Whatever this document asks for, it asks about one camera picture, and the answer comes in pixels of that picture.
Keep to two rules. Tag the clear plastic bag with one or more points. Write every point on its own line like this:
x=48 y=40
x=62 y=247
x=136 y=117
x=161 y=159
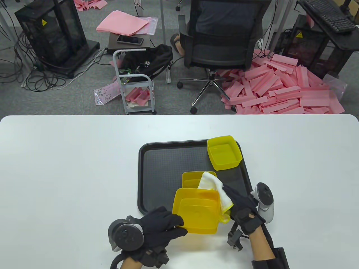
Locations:
x=338 y=87

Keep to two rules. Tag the white desk leg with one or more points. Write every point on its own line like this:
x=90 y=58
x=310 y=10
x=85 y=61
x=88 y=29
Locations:
x=165 y=56

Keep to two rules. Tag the stack of pink sheets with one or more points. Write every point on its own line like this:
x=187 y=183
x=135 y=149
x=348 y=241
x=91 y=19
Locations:
x=120 y=23

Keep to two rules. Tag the white yellow-edged dish cloth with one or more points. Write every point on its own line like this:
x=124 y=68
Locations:
x=209 y=182

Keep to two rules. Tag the black smartphone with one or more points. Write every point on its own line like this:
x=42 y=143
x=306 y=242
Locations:
x=129 y=40

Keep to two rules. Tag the black plastic tray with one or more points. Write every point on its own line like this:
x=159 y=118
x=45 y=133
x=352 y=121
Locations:
x=162 y=168

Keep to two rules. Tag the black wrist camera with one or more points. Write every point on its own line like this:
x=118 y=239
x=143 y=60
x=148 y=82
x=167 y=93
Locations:
x=234 y=241
x=155 y=259

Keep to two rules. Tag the patterned plastic bag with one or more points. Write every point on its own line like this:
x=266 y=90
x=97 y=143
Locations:
x=105 y=94

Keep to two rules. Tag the yellow plastic food container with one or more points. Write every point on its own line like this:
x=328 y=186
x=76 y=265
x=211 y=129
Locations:
x=224 y=154
x=189 y=179
x=196 y=213

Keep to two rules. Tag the black backpack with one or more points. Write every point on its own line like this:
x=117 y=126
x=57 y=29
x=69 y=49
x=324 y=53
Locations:
x=151 y=60

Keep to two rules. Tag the person's right hand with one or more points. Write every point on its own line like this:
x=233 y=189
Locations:
x=244 y=210

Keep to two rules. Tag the pile of pink foam strips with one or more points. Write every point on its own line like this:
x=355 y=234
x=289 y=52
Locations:
x=280 y=89

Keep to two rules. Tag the pink foam pieces in cart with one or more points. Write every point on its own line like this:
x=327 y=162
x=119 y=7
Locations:
x=137 y=96

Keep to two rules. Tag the black keyboard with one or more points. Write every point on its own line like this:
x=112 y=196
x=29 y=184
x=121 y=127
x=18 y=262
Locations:
x=328 y=15

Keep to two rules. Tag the white rolling cart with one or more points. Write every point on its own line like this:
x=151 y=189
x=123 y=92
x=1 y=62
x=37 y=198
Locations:
x=139 y=109

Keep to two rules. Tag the black and white controller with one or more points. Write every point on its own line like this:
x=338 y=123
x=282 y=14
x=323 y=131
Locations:
x=127 y=235
x=263 y=196

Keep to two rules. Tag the black mesh office chair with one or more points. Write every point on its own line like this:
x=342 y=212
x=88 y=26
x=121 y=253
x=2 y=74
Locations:
x=221 y=53

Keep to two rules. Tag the black computer cabinet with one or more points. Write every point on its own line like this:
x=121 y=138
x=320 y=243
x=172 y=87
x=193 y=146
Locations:
x=50 y=33
x=308 y=47

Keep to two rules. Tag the person's left hand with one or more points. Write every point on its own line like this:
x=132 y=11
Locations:
x=160 y=227

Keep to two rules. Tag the person's right forearm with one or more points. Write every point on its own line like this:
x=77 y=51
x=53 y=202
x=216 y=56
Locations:
x=260 y=243

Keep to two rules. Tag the black keyboard stand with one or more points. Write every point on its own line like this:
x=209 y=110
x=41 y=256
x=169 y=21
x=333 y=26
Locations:
x=346 y=42

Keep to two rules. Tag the clear zip bag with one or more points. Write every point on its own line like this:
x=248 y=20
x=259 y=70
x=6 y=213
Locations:
x=151 y=28

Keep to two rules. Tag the small heap of pink foam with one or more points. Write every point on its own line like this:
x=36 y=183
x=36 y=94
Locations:
x=92 y=4

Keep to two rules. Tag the black battery pack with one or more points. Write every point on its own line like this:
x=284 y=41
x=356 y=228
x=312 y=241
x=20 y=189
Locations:
x=282 y=259

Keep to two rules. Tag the person's left forearm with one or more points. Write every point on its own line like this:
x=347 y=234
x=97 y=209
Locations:
x=131 y=264

